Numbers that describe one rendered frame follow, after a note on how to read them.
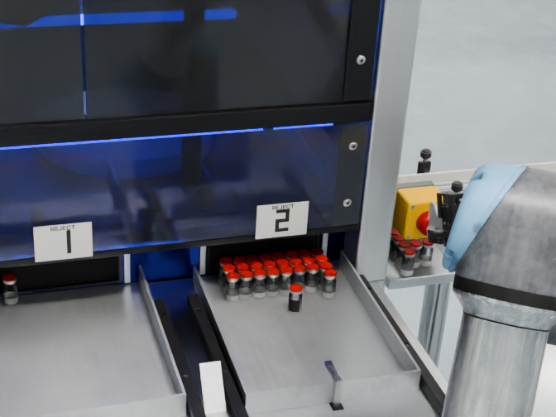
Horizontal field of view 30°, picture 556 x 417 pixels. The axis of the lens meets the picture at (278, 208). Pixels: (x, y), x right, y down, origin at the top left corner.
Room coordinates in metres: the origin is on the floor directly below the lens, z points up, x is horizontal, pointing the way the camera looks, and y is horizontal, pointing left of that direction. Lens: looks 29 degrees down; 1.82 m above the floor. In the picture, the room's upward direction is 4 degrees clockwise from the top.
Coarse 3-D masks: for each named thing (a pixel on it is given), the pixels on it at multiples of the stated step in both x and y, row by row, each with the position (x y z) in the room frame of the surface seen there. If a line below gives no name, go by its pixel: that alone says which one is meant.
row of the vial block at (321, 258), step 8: (304, 256) 1.47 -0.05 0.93; (320, 256) 1.47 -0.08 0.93; (240, 264) 1.43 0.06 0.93; (256, 264) 1.44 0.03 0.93; (264, 264) 1.44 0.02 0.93; (272, 264) 1.44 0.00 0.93; (280, 264) 1.44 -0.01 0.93; (288, 264) 1.45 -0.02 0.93; (296, 264) 1.45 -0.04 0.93; (304, 264) 1.46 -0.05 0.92; (224, 272) 1.41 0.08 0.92; (224, 280) 1.41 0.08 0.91; (224, 288) 1.41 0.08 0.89
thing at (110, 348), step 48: (96, 288) 1.41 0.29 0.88; (144, 288) 1.38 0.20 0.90; (0, 336) 1.26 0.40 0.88; (48, 336) 1.27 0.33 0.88; (96, 336) 1.28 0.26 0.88; (144, 336) 1.28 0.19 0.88; (0, 384) 1.15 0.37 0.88; (48, 384) 1.15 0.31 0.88; (96, 384) 1.16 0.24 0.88; (144, 384) 1.17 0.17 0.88
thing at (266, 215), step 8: (264, 208) 1.41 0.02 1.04; (272, 208) 1.42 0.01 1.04; (280, 208) 1.42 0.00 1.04; (296, 208) 1.43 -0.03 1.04; (304, 208) 1.44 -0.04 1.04; (256, 216) 1.41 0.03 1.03; (264, 216) 1.42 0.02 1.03; (272, 216) 1.42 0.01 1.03; (280, 216) 1.42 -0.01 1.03; (296, 216) 1.43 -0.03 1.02; (304, 216) 1.44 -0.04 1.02; (256, 224) 1.41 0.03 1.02; (264, 224) 1.42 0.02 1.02; (272, 224) 1.42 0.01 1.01; (280, 224) 1.42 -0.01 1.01; (288, 224) 1.43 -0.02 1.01; (296, 224) 1.43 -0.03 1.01; (304, 224) 1.44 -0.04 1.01; (256, 232) 1.41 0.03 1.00; (264, 232) 1.42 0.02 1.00; (272, 232) 1.42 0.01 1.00; (280, 232) 1.42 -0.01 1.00; (288, 232) 1.43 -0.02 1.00; (296, 232) 1.43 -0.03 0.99; (304, 232) 1.44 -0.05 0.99
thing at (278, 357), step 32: (352, 288) 1.45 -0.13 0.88; (224, 320) 1.34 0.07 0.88; (256, 320) 1.34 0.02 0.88; (288, 320) 1.35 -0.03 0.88; (320, 320) 1.36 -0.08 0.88; (352, 320) 1.36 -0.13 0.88; (384, 320) 1.33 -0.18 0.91; (224, 352) 1.23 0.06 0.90; (256, 352) 1.26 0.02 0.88; (288, 352) 1.27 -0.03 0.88; (320, 352) 1.27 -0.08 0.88; (352, 352) 1.28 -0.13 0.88; (384, 352) 1.28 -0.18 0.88; (256, 384) 1.19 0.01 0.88; (288, 384) 1.19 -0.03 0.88; (320, 384) 1.15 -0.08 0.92; (352, 384) 1.17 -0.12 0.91; (384, 384) 1.18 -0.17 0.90; (416, 384) 1.20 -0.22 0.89
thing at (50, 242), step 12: (36, 228) 1.30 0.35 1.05; (48, 228) 1.31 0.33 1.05; (60, 228) 1.31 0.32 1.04; (72, 228) 1.32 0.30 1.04; (84, 228) 1.33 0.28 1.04; (36, 240) 1.30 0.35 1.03; (48, 240) 1.31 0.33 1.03; (60, 240) 1.31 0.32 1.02; (72, 240) 1.32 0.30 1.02; (84, 240) 1.32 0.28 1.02; (36, 252) 1.30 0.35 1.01; (48, 252) 1.31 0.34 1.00; (60, 252) 1.31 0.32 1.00; (72, 252) 1.32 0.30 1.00; (84, 252) 1.32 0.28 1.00
